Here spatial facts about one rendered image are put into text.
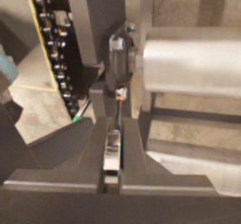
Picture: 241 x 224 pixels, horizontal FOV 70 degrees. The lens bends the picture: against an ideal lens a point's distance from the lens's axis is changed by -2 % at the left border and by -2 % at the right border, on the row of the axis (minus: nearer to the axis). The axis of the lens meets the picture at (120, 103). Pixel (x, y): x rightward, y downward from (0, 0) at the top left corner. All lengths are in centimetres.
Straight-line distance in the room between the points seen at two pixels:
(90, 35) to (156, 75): 11
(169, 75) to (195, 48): 5
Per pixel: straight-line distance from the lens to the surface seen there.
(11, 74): 51
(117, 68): 30
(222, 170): 49
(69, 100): 34
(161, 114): 110
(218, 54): 29
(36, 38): 116
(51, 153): 19
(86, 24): 26
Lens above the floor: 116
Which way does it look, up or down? 50 degrees down
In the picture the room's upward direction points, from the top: 156 degrees counter-clockwise
